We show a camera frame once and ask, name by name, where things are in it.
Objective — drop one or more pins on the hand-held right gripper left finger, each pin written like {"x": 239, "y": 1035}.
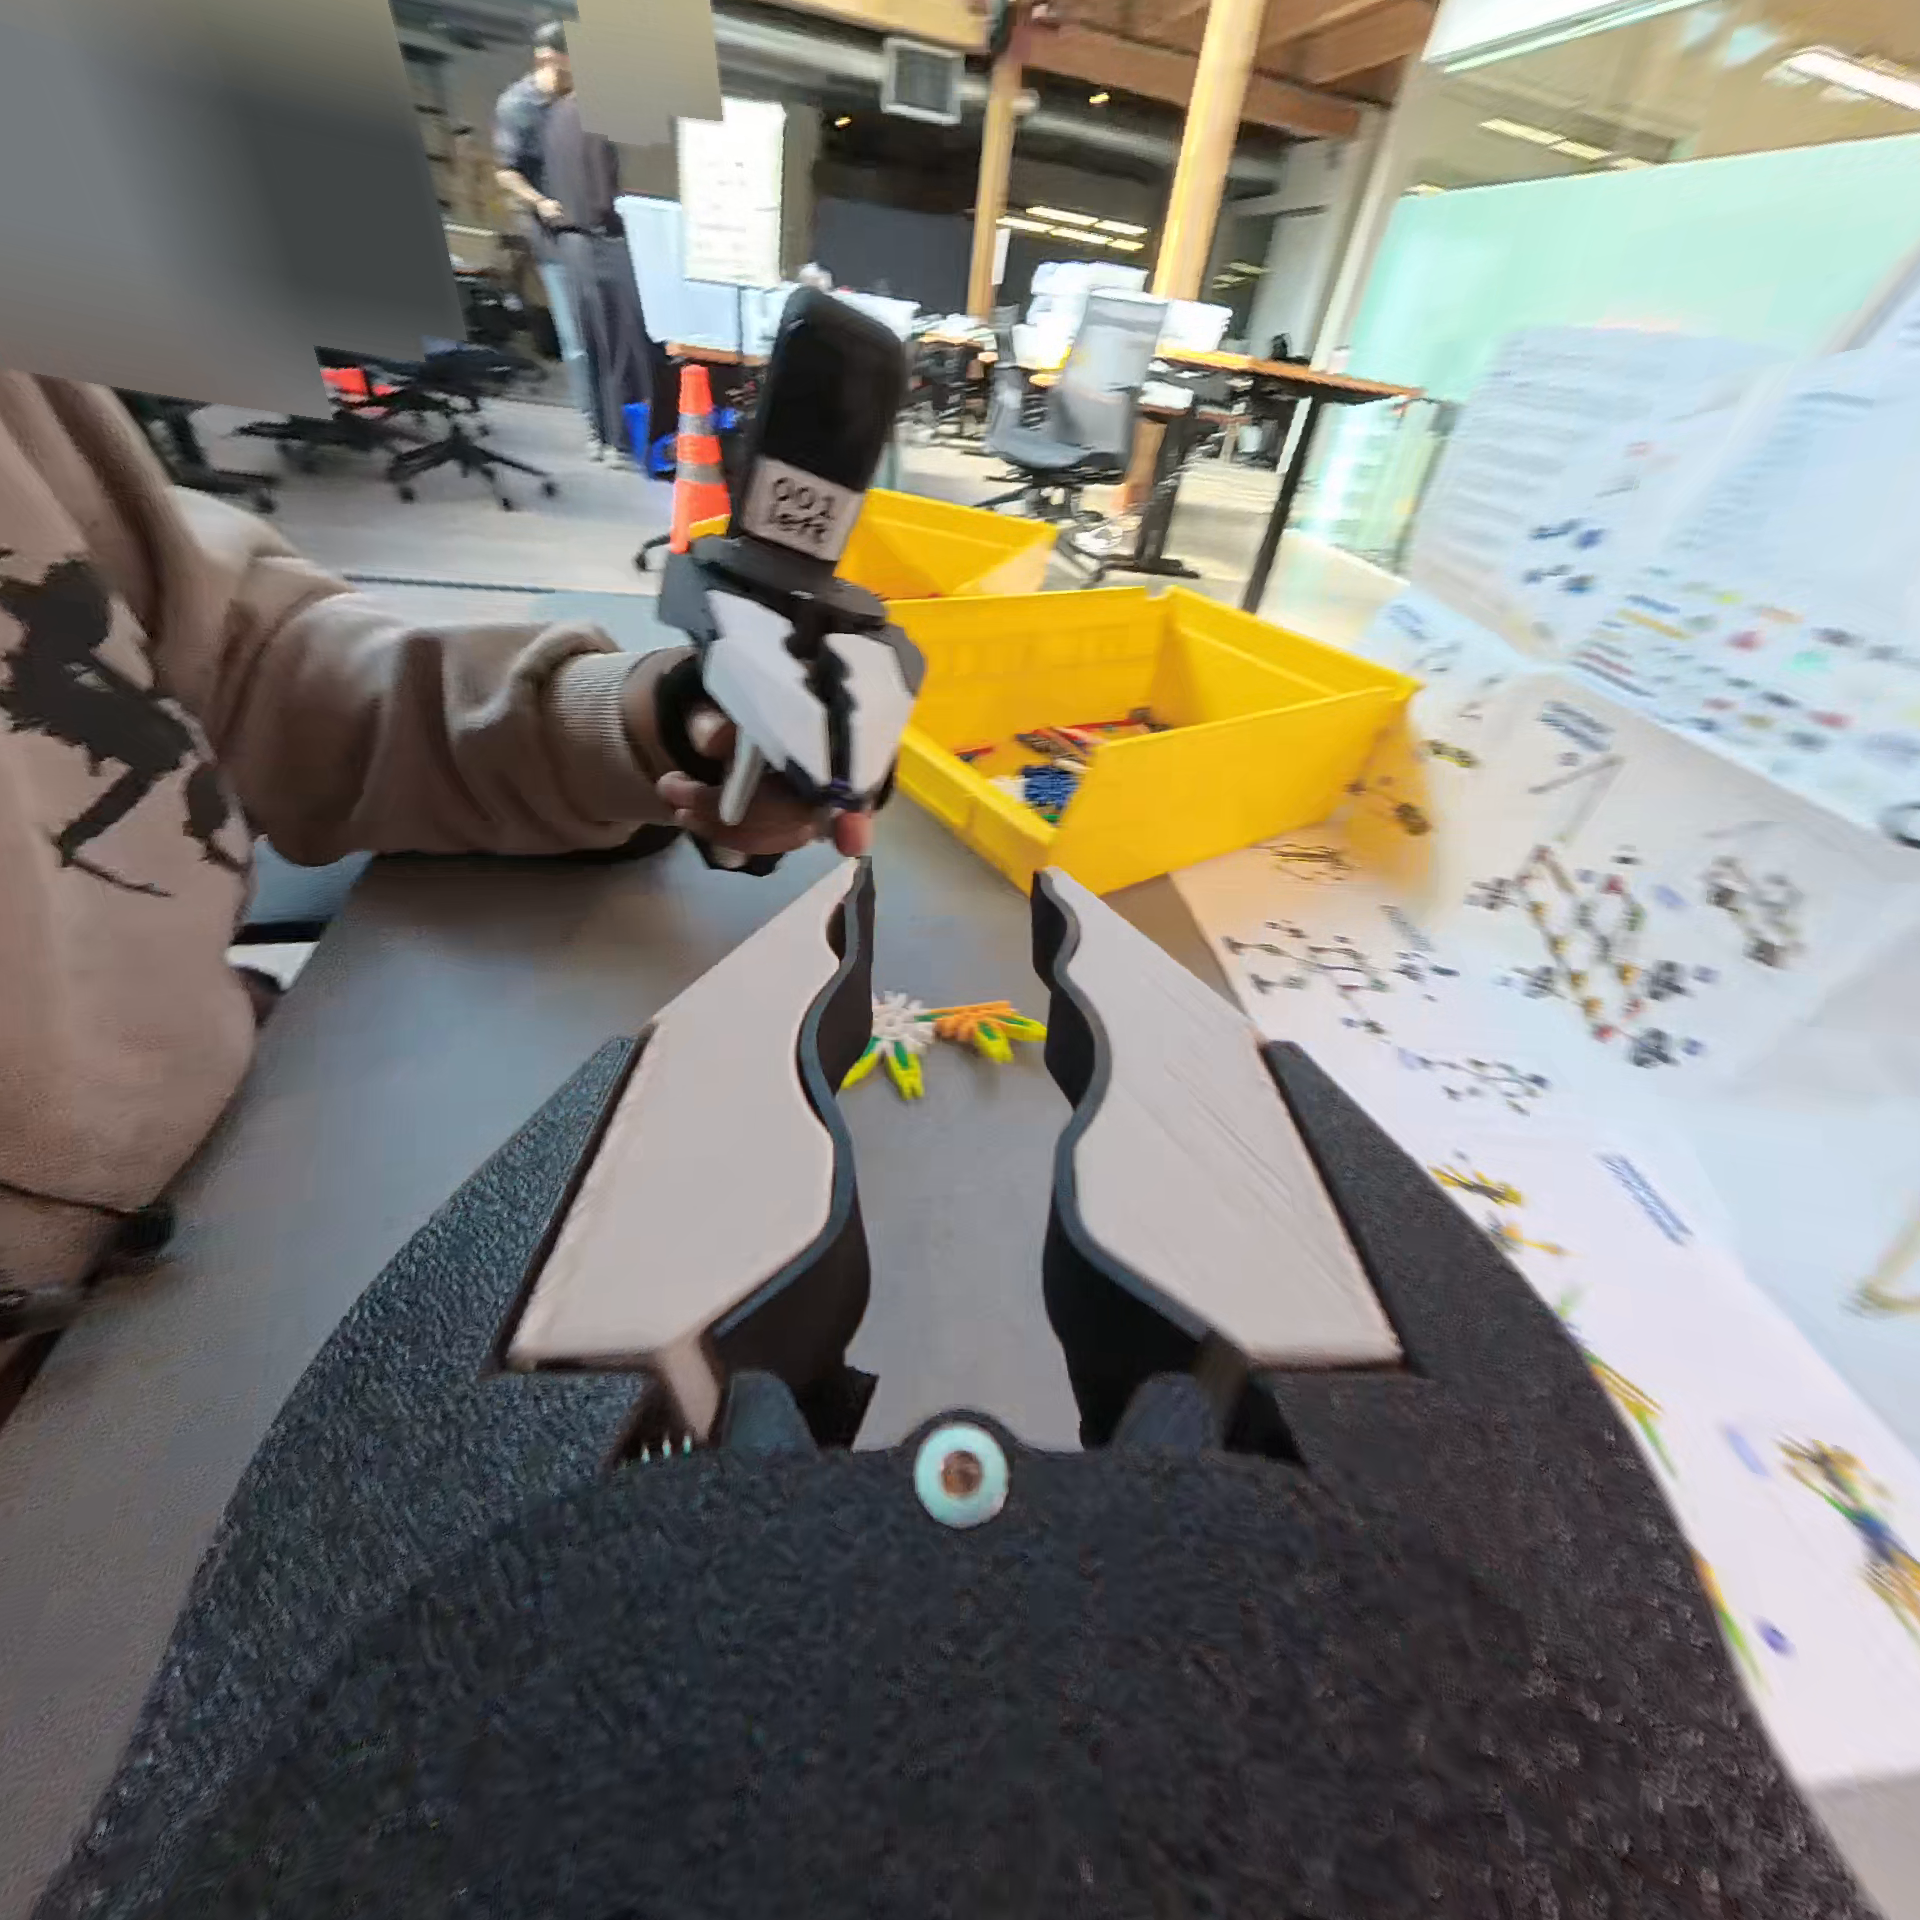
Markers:
{"x": 676, "y": 1200}

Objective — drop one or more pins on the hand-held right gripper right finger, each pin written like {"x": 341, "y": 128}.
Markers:
{"x": 1231, "y": 1200}

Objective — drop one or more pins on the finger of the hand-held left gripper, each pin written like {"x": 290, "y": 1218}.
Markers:
{"x": 884, "y": 704}
{"x": 764, "y": 675}

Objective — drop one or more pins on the toy construction model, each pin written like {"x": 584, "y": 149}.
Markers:
{"x": 974, "y": 1027}

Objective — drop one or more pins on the yellow plastic bin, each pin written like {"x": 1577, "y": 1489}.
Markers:
{"x": 1244, "y": 720}
{"x": 945, "y": 546}

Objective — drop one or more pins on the person's left forearm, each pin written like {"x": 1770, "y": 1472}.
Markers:
{"x": 421, "y": 720}

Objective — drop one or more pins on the grey desk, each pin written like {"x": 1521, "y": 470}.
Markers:
{"x": 452, "y": 974}

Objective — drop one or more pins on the tall wooden desk top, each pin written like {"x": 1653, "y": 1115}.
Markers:
{"x": 1289, "y": 376}

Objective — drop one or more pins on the person's left hand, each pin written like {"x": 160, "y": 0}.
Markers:
{"x": 780, "y": 825}

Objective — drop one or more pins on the orange traffic cone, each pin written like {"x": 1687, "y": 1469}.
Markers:
{"x": 700, "y": 464}

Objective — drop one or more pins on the blue plastic tub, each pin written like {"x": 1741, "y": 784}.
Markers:
{"x": 661, "y": 436}

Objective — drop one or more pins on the pile of toy pieces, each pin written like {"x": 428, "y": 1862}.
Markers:
{"x": 1066, "y": 764}

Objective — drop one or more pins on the clear plastic tub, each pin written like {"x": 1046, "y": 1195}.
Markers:
{"x": 661, "y": 284}

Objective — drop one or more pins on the white flip chart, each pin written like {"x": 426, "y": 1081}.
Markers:
{"x": 732, "y": 188}

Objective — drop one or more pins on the black mesh office chair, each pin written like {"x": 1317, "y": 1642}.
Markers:
{"x": 434, "y": 421}
{"x": 1079, "y": 389}
{"x": 194, "y": 450}

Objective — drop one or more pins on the black metal pole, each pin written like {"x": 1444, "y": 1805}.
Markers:
{"x": 1284, "y": 493}
{"x": 1162, "y": 493}

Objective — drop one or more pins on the wooden column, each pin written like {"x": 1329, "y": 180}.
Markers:
{"x": 1208, "y": 149}

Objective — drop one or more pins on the toy instruction sheet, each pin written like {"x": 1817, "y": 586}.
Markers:
{"x": 1652, "y": 779}

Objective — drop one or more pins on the person's beige hoodie torso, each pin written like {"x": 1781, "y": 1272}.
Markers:
{"x": 106, "y": 974}

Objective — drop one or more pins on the gridded glass window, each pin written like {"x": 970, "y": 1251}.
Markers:
{"x": 1575, "y": 254}

